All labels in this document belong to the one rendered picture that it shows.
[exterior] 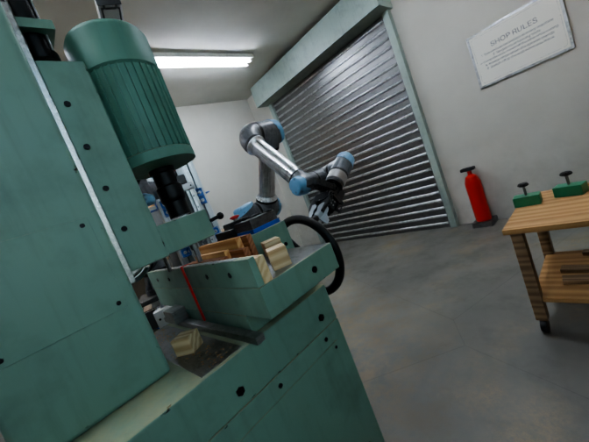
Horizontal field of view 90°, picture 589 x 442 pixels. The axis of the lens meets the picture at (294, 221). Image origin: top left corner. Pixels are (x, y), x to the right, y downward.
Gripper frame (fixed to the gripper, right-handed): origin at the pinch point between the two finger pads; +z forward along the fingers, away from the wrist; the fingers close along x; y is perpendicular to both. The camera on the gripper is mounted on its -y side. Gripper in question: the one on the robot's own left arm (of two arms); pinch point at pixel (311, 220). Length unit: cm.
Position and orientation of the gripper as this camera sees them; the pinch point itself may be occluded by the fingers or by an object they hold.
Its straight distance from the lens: 100.5
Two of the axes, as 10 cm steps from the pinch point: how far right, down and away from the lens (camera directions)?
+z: -3.9, 7.6, -5.1
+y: 6.4, 6.3, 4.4
